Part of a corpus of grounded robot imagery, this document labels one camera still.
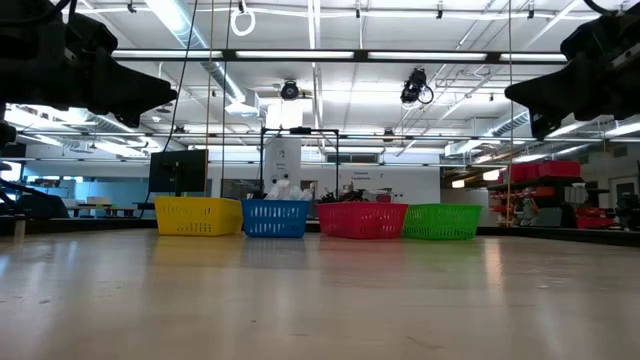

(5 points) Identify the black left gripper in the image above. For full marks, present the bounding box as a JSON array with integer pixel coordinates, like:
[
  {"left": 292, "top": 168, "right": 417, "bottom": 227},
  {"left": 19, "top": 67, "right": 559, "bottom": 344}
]
[{"left": 0, "top": 0, "right": 178, "bottom": 128}]

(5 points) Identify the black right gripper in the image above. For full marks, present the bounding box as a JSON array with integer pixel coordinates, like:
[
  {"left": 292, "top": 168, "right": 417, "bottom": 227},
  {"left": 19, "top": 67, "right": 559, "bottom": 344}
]
[{"left": 504, "top": 0, "right": 640, "bottom": 142}]

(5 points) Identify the shelf with red bins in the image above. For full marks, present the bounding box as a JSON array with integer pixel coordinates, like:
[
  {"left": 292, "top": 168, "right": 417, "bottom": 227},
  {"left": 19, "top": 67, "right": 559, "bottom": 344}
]
[{"left": 487, "top": 159, "right": 617, "bottom": 230}]

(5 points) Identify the black monitor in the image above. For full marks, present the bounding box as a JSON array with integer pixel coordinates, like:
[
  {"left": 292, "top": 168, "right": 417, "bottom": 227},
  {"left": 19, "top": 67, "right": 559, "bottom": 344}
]
[{"left": 148, "top": 148, "right": 209, "bottom": 197}]

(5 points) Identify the background work table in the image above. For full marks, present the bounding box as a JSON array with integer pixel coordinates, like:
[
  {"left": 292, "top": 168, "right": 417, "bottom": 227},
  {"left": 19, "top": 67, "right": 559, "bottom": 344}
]
[{"left": 64, "top": 196, "right": 156, "bottom": 220}]

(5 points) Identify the yellow plastic basket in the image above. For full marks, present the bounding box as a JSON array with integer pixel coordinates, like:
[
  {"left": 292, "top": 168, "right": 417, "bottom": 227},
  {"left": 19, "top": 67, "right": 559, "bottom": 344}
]
[{"left": 153, "top": 196, "right": 245, "bottom": 237}]

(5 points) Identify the black office chair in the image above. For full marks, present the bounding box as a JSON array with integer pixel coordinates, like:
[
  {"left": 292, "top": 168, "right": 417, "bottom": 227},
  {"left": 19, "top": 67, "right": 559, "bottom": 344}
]
[{"left": 0, "top": 178, "right": 70, "bottom": 221}]

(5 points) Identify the green plastic basket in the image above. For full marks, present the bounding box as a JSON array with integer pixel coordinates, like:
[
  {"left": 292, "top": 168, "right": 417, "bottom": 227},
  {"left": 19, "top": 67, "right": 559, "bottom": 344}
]
[{"left": 402, "top": 203, "right": 484, "bottom": 241}]

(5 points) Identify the white pillar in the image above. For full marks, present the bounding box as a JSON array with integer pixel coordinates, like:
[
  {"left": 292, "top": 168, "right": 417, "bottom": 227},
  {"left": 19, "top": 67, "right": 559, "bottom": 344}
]
[{"left": 263, "top": 137, "right": 303, "bottom": 202}]

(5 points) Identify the blue plastic basket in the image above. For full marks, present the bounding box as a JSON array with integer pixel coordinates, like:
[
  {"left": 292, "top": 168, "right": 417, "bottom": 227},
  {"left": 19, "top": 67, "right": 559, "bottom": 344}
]
[{"left": 241, "top": 198, "right": 311, "bottom": 239}]

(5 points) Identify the red plastic basket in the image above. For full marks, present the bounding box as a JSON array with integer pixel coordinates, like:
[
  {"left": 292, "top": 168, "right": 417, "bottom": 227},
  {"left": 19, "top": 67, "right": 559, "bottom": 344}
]
[{"left": 315, "top": 201, "right": 409, "bottom": 240}]

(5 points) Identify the dark equipment pile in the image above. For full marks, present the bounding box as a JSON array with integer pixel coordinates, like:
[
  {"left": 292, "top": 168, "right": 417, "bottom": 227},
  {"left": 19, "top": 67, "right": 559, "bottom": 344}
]
[{"left": 321, "top": 187, "right": 371, "bottom": 204}]

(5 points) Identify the yellow hanging rope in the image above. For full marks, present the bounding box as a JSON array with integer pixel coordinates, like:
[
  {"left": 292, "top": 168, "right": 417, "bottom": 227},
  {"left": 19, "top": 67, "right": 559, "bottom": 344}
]
[
  {"left": 505, "top": 0, "right": 516, "bottom": 229},
  {"left": 203, "top": 0, "right": 216, "bottom": 197}
]

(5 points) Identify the thin black hanging cable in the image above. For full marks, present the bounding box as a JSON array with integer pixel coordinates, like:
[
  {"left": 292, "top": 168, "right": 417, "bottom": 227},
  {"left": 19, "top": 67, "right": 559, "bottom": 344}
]
[{"left": 219, "top": 0, "right": 234, "bottom": 199}]

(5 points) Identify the white cable loop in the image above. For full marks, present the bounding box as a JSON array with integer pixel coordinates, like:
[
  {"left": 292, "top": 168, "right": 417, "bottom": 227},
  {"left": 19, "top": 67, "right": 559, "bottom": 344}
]
[{"left": 229, "top": 5, "right": 257, "bottom": 38}]

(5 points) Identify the black table frame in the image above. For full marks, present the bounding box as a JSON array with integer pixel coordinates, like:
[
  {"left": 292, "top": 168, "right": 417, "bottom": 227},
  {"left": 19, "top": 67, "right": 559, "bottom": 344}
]
[{"left": 0, "top": 217, "right": 640, "bottom": 247}]

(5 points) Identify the black hanging camera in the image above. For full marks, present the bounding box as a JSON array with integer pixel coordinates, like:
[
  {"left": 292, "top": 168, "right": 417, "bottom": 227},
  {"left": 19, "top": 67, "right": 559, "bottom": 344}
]
[{"left": 399, "top": 67, "right": 435, "bottom": 106}]

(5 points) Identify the black dome camera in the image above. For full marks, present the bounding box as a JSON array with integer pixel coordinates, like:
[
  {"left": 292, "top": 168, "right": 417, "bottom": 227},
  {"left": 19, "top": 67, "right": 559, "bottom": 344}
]
[{"left": 279, "top": 78, "right": 301, "bottom": 102}]

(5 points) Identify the black stand frame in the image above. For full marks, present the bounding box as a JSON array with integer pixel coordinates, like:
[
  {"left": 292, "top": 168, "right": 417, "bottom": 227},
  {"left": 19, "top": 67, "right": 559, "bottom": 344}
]
[{"left": 258, "top": 126, "right": 342, "bottom": 202}]

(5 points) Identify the black overhead frame bar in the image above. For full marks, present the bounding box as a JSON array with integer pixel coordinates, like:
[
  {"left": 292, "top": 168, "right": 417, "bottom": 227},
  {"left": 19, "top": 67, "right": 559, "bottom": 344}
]
[{"left": 110, "top": 48, "right": 569, "bottom": 64}]

